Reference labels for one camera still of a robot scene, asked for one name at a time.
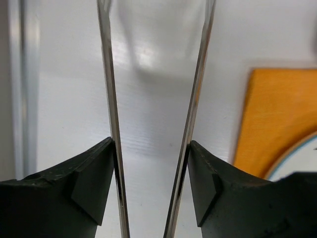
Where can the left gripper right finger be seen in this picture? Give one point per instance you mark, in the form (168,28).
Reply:
(230,203)

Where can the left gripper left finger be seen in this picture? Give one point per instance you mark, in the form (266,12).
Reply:
(67,200)

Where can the white strawberry plate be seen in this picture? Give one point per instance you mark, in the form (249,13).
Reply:
(300,157)

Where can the orange placemat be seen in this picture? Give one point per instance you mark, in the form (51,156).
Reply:
(279,112)

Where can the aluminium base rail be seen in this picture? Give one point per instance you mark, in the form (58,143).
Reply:
(24,48)

